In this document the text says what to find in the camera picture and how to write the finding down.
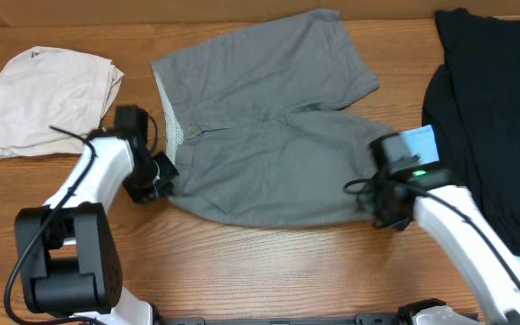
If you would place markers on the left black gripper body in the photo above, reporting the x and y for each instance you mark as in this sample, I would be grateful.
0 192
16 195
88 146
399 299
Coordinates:
152 178

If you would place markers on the cardboard backboard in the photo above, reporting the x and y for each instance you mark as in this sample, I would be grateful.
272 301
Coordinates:
21 13

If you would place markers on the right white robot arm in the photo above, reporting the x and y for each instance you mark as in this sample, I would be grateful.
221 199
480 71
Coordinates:
446 210

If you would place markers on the grey shorts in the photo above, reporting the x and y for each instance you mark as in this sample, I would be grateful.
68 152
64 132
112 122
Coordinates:
258 128

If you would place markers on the light blue garment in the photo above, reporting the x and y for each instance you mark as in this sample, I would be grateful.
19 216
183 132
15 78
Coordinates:
421 142

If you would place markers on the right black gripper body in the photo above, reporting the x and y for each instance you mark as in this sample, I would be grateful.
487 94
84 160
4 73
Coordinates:
386 212

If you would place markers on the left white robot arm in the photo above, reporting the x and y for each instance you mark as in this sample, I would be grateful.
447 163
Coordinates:
68 264

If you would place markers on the beige folded garment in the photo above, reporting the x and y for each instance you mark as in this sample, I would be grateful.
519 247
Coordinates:
45 87

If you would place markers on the black garment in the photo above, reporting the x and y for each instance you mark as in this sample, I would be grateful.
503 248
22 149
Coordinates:
473 106

